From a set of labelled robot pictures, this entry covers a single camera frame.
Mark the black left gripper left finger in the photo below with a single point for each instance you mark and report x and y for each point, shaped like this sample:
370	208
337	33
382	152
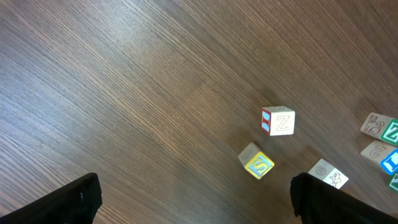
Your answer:
76	202

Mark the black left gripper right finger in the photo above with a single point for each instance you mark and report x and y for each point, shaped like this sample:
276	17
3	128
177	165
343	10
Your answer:
315	201

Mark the green V wooden block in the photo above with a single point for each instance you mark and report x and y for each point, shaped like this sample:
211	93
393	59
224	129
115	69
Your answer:
326	172

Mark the plain wooden block left edge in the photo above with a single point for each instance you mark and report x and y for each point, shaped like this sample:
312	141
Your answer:
255	161

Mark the blue top left block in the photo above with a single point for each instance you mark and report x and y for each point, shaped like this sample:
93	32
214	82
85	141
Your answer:
376	152

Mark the green top far block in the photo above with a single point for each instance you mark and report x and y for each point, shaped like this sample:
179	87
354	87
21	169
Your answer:
393	182

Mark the plain wooden block far left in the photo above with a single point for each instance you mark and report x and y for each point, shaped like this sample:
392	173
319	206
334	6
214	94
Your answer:
278	120

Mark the green top left block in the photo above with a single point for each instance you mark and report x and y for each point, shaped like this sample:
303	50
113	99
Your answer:
381	127

